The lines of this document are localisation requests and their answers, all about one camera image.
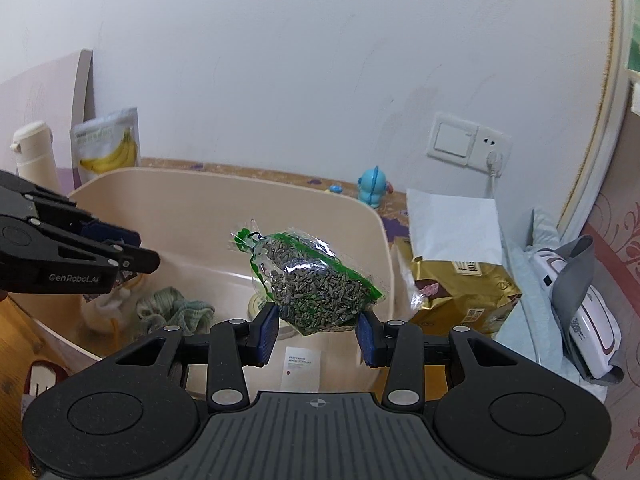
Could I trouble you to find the blue toy figure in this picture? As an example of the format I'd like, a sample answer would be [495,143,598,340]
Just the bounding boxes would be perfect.
[357,167,396,209]

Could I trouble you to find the gold foil bag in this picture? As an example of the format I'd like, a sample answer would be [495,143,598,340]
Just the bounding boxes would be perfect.
[392,237,523,339]

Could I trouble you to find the purple wooden panel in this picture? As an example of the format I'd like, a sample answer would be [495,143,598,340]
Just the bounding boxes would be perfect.
[0,50,95,186]

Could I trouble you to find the white paper bag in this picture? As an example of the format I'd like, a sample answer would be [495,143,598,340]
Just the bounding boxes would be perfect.
[406,188,505,266]

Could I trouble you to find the white handheld device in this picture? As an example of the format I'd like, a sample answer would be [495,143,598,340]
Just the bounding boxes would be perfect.
[530,250,623,381]

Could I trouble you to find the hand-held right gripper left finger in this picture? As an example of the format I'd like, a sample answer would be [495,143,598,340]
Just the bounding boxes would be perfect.
[102,302,281,408]

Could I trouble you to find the round metal tin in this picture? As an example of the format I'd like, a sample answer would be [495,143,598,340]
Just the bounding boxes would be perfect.
[248,294,301,343]

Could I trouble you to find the light blue bedding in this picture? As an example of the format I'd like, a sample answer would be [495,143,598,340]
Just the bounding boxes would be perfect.
[495,207,576,377]

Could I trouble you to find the green plaid scrunchie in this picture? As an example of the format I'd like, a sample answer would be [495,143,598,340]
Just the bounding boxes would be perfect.
[136,286,216,336]

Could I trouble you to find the white fluffy plush item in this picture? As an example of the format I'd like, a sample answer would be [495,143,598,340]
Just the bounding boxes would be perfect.
[81,271,138,346]

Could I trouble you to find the banana chips bag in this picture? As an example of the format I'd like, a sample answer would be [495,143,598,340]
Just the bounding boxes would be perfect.
[70,107,141,186]

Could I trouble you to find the brown printed table mat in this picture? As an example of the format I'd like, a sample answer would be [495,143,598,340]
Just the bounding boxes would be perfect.
[140,157,412,233]

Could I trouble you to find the cream pink floral headboard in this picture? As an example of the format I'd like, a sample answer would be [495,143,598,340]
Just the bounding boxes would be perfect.
[556,0,640,461]

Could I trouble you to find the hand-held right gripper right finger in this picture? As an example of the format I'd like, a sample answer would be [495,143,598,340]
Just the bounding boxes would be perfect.
[356,311,526,407]

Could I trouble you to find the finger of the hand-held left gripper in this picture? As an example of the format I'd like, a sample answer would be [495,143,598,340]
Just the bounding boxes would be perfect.
[0,170,140,248]
[30,217,161,276]

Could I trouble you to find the white wall switch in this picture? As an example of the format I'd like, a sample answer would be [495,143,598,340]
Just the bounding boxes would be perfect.
[427,111,481,167]

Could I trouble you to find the clear bag of dried seeds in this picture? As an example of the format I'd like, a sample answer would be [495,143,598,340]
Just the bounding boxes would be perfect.
[229,219,386,337]

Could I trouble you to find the cream thermos bottle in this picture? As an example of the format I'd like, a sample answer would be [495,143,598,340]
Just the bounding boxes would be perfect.
[11,121,61,196]

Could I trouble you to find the beige plastic bin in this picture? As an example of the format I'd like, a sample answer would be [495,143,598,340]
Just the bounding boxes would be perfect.
[10,167,396,397]

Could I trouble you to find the white box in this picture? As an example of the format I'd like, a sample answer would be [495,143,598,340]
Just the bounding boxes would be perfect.
[280,346,322,394]

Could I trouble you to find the white wall socket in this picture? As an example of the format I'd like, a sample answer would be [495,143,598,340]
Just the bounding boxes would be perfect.
[470,127,513,177]

